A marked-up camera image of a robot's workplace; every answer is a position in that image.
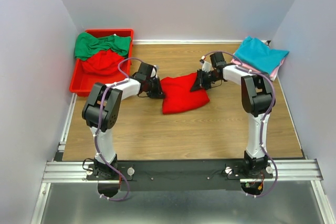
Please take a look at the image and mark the red t shirt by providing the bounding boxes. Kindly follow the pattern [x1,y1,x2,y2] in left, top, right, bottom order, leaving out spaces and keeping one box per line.
[161,72,210,115]
[81,49,124,76]

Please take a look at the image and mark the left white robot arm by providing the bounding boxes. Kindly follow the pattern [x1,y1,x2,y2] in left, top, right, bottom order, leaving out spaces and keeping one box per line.
[82,62,164,179]

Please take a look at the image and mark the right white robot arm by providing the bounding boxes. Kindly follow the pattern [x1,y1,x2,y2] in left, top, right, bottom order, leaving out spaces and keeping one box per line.
[191,51,276,176]

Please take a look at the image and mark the folded pink t shirt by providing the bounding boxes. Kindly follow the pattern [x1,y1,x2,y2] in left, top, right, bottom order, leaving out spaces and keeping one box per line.
[231,57,284,81]

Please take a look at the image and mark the folded teal t shirt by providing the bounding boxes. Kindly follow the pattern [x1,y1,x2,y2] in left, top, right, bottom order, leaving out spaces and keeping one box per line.
[234,36,289,75]

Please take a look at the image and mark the folded white t shirt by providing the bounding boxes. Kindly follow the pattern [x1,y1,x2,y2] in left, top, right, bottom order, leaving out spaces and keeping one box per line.
[269,70,278,81]

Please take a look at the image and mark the red plastic bin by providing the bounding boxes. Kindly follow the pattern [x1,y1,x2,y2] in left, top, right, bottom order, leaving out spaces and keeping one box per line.
[69,28,134,97]

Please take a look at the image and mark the green t shirt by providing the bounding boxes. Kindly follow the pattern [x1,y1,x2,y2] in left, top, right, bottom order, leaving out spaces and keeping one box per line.
[74,32,132,61]

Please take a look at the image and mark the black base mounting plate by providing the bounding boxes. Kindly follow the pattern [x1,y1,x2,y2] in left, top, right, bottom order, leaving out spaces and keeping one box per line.
[82,158,273,196]

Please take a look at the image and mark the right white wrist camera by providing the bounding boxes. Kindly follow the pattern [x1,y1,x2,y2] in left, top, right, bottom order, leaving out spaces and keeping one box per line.
[200,56,212,72]

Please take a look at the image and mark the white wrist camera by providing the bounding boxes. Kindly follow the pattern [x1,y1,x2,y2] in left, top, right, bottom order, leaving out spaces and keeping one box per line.
[151,65,158,78]
[200,56,212,72]

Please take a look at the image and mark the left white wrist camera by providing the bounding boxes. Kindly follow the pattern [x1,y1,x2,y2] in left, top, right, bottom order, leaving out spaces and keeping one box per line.
[151,65,158,78]

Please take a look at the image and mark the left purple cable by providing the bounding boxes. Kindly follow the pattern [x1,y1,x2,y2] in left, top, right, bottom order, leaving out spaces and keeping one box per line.
[93,57,142,201]

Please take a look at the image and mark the purple cable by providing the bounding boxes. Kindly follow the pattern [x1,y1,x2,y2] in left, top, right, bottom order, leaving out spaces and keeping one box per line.
[202,50,278,199]
[93,57,142,201]

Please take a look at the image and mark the aluminium frame rail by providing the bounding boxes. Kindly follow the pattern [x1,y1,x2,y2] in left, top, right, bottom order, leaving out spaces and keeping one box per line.
[32,95,335,223]

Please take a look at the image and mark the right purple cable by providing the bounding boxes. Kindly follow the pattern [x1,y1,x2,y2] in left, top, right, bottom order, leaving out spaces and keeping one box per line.
[202,50,278,199]

